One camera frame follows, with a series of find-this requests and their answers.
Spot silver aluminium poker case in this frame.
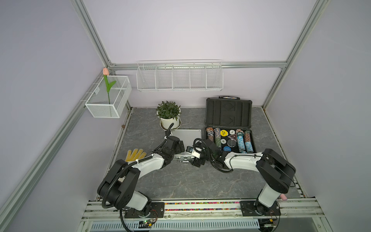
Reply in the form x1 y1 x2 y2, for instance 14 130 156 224
171 129 202 163

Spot black plastic poker case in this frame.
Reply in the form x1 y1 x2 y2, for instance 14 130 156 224
205 97 256 154

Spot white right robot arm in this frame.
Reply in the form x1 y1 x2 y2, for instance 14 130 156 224
185 138 296 216

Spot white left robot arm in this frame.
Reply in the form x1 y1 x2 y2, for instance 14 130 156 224
97 136 185 215

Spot yellow dealer button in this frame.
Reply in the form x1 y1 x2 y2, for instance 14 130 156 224
220 130 229 137

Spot white pot saucer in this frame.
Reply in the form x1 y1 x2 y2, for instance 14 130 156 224
159 117 183 131

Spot green potted plant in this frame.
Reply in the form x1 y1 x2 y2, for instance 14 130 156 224
156 101 181 120

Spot yellow work glove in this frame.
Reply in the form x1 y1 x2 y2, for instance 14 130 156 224
125 148 147 162

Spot pink cylinder object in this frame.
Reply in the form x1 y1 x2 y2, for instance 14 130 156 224
280 194 288 201

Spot pink artificial tulip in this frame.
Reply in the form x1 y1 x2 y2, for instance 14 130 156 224
102 67 116 104

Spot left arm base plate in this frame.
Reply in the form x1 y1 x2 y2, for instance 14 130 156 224
124 202 165 218

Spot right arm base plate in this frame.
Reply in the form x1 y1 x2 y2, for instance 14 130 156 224
240 200 281 217

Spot white wire wall shelf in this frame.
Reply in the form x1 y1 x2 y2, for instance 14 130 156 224
136 60 224 92

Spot white mesh wall basket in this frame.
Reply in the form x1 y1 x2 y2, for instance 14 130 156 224
85 75 132 119

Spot white vented cable duct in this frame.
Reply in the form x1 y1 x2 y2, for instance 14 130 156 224
89 218 260 232

